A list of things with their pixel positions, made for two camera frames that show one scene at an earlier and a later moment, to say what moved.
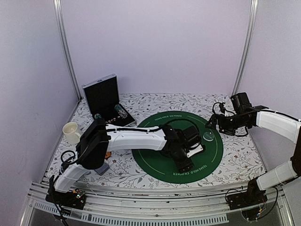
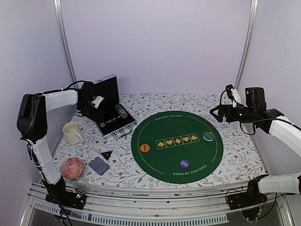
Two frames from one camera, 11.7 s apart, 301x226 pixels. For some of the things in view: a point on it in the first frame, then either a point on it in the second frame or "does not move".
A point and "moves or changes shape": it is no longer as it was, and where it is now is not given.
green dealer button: [208, 136] does not move
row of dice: [113, 119] does not move
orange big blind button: [107, 154] moves or changes shape
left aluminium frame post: [60, 25] does not move
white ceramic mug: [72, 135] does not move
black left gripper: [183, 167] -> [98, 116]
